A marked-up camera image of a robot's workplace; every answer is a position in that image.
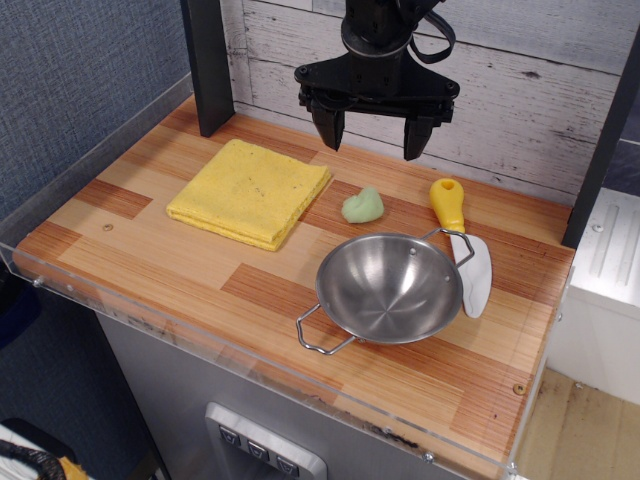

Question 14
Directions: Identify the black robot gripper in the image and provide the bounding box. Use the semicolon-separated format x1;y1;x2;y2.
294;51;459;161

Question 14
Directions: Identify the yellow cloth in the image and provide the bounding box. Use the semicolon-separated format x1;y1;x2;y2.
166;139;331;252

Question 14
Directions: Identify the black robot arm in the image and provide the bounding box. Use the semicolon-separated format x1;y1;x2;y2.
294;1;460;161

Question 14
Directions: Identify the green dough lump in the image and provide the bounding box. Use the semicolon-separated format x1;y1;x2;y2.
341;187;384;224

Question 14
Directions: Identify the silver dispenser button panel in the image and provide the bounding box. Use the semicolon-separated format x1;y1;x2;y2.
205;402;328;479

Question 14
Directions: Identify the clear acrylic table guard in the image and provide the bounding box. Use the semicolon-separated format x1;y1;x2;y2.
1;74;572;479

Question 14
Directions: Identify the black yellow object bottom left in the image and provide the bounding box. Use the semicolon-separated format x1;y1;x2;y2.
1;440;89;480

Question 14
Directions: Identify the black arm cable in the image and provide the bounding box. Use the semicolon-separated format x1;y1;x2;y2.
408;9;457;66

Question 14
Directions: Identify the yellow handled white toy knife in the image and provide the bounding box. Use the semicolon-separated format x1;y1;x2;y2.
429;178;493;319

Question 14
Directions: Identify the stainless steel bowl with handles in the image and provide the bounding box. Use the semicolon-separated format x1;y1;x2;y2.
296;228;463;356

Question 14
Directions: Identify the black vertical post left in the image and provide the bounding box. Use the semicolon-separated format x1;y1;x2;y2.
180;0;235;137

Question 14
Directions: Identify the black vertical post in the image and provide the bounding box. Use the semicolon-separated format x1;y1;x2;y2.
180;0;235;137
562;1;639;248

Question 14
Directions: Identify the black vertical post right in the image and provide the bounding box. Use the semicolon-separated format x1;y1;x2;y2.
562;1;639;248

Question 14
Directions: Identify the white aluminium rail block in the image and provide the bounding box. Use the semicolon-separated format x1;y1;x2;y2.
571;188;639;307

